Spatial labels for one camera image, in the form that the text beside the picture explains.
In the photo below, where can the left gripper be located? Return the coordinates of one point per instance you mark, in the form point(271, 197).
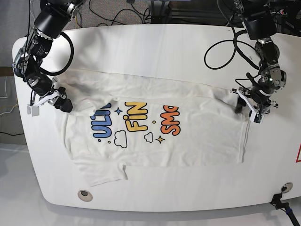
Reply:
point(256, 98)

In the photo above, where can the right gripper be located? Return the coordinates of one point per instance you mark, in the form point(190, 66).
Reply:
point(44, 90)

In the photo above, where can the white printed T-shirt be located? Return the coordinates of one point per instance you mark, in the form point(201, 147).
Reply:
point(121, 120)

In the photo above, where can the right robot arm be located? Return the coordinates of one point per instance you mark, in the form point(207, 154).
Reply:
point(49, 24)

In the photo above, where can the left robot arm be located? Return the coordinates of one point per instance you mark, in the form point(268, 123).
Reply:
point(259, 26)

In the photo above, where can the red white warning sticker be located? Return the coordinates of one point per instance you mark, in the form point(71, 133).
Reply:
point(298, 159)

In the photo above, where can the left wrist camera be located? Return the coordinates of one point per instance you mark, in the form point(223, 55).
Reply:
point(255, 117)

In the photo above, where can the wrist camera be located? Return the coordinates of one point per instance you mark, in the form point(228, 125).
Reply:
point(33, 110)
point(255, 117)

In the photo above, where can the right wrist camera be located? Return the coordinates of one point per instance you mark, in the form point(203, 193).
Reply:
point(33, 110)

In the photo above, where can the left table cable grommet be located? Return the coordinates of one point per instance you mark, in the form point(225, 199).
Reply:
point(85, 195)

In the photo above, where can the table cable grommet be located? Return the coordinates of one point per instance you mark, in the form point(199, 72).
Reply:
point(85, 195)
point(286, 187)

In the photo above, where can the right table cable grommet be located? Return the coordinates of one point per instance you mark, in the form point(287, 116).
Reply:
point(286, 187)

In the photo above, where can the black camera clamp mount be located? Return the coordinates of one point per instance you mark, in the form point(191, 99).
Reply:
point(284, 206)

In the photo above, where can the black aluminium frame base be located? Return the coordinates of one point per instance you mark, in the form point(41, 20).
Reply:
point(167, 11)

